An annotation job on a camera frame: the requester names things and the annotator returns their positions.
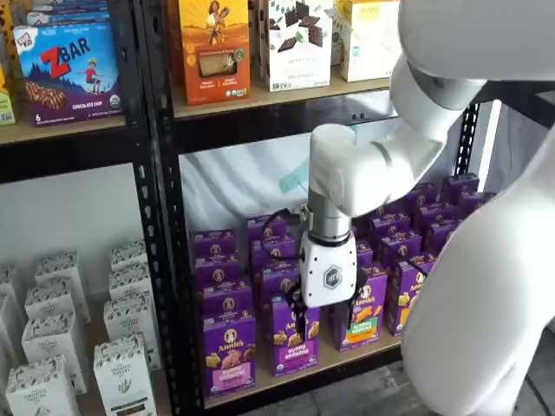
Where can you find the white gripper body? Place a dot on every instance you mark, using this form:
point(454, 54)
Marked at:
point(329, 273)

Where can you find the orange snack box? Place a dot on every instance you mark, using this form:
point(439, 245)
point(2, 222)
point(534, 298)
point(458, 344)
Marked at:
point(212, 65)

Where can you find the white sheet teal stripe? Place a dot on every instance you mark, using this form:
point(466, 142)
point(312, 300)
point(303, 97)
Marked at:
point(243, 182)

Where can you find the purple Annie's box green patch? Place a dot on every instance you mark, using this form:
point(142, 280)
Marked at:
point(368, 316)
point(364, 253)

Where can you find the white organic pantry box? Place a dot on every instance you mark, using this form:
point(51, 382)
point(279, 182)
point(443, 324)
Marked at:
point(130, 281)
point(41, 390)
point(8, 329)
point(8, 281)
point(128, 253)
point(52, 342)
point(52, 301)
point(58, 266)
point(130, 320)
point(123, 377)

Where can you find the green yellow snack box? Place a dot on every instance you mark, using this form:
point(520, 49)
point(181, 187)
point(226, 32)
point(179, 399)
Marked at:
point(5, 104)

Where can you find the white mint chocolate box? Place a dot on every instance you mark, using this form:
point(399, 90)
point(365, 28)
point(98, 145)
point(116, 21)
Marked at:
point(299, 65)

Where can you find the purple Annie's box violet patch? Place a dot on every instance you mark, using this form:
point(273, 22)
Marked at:
point(286, 346)
point(273, 249)
point(277, 281)
point(260, 227)

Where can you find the yellow white snack box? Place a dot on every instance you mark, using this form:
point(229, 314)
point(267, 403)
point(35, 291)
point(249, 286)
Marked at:
point(337, 43)

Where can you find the black metal shelf rack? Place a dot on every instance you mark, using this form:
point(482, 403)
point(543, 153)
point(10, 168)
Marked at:
point(65, 158)
point(260, 128)

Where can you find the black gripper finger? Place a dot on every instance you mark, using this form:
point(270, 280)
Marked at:
point(349, 316)
point(302, 323)

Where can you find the yellow spotted snack box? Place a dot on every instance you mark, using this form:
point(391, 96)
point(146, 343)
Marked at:
point(5, 17)

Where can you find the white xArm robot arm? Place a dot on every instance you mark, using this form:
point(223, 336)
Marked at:
point(477, 303)

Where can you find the purple Annie's box pink patch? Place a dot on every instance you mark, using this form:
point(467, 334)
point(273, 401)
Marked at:
point(230, 346)
point(214, 245)
point(227, 301)
point(217, 273)

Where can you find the purple Annie's snack box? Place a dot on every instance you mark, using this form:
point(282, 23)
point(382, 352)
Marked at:
point(422, 196)
point(442, 236)
point(405, 299)
point(460, 184)
point(401, 249)
point(390, 225)
point(474, 200)
point(378, 212)
point(435, 213)

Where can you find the white box yellow top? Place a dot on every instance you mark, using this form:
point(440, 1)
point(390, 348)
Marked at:
point(364, 43)

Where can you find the blue Zbar chocolate chip box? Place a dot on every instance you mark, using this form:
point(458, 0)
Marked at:
point(69, 73)

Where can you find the blue flat snack box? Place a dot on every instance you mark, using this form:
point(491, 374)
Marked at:
point(73, 15)

